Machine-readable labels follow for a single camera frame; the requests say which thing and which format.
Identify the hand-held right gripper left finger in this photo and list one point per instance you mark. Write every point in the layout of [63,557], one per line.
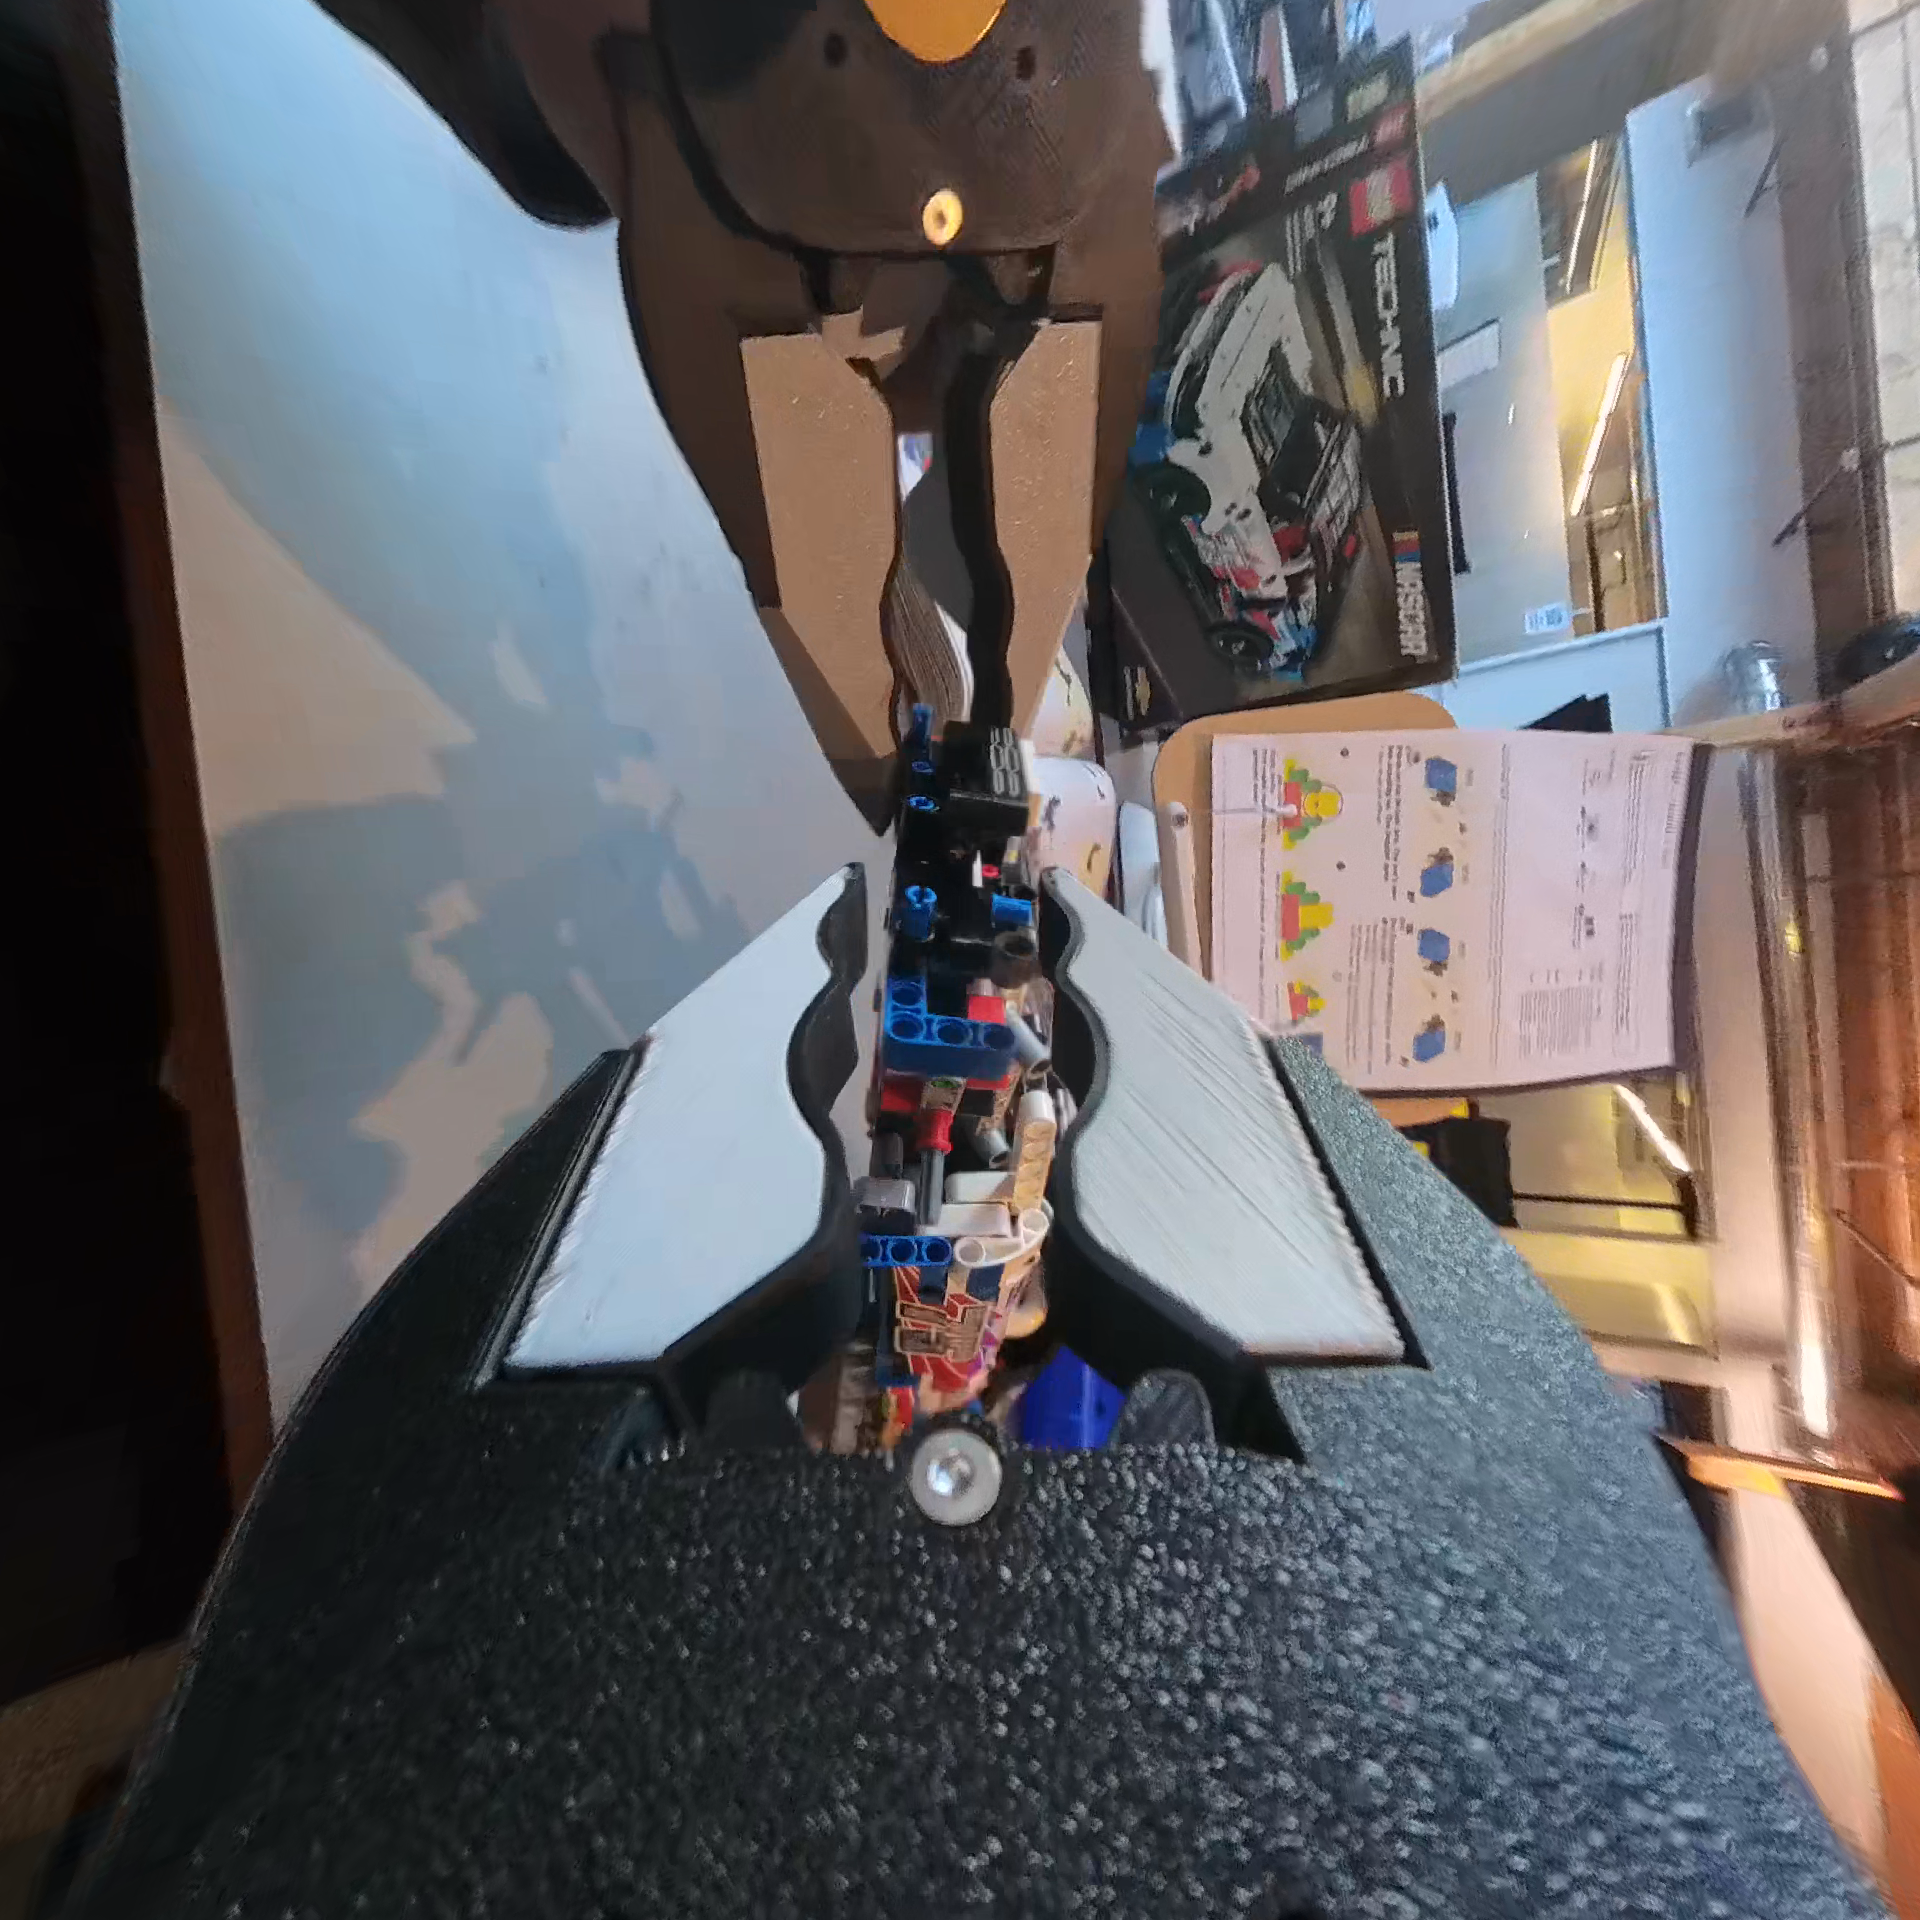
[690,1184]

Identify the blue plastic bin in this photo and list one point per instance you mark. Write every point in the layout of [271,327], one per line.
[1066,1401]

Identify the brick-built toy race car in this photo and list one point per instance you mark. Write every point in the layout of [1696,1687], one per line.
[962,1033]

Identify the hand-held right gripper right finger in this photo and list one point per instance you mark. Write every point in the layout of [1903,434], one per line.
[1231,1184]

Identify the printed instruction paper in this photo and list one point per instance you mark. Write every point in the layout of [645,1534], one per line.
[1499,906]

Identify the toy car set box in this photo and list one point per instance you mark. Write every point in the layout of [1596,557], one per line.
[1288,479]

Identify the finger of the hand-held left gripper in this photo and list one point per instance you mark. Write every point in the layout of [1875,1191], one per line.
[1055,496]
[814,510]

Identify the small metal can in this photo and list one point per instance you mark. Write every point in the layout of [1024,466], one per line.
[1751,680]

